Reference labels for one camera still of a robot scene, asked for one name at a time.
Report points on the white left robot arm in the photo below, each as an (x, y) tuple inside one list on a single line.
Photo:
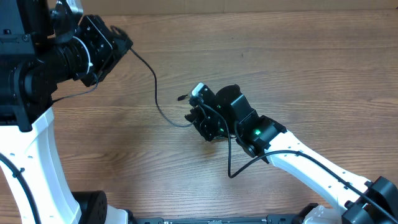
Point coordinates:
[(40, 48)]

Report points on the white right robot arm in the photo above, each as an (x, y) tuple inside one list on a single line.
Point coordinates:
[(353, 198)]

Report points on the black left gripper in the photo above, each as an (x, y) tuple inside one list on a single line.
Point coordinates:
[(108, 44)]

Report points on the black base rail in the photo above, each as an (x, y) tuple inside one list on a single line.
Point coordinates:
[(269, 219)]

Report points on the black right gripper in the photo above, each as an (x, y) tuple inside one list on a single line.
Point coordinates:
[(204, 126)]

